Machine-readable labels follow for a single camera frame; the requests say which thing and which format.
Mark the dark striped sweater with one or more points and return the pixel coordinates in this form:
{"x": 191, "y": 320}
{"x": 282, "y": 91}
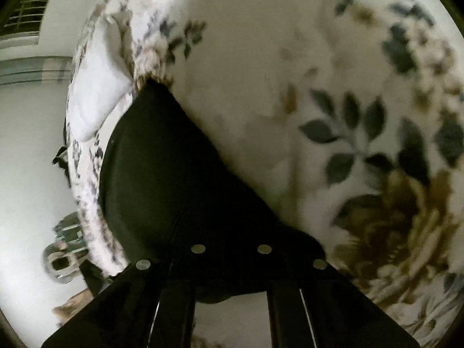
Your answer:
{"x": 163, "y": 170}

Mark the folded white garment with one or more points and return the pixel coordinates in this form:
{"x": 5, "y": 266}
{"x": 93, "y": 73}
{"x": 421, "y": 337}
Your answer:
{"x": 96, "y": 90}

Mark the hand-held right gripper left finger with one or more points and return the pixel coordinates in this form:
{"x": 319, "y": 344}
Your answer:
{"x": 174, "y": 297}

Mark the barred window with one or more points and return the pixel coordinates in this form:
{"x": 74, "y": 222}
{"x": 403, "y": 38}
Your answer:
{"x": 27, "y": 7}

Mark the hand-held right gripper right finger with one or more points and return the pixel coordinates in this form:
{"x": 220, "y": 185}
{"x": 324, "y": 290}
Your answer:
{"x": 286, "y": 297}

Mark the wide grey-green curtain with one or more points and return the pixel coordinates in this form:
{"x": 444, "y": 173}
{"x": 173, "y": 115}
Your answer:
{"x": 34, "y": 69}

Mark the black clothes on rack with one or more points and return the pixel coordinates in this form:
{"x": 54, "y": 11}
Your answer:
{"x": 61, "y": 156}

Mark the clear container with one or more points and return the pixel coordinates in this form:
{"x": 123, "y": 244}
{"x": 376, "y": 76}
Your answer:
{"x": 61, "y": 261}

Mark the floral bed sheet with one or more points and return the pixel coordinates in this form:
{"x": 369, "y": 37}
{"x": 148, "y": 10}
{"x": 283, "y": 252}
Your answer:
{"x": 253, "y": 79}

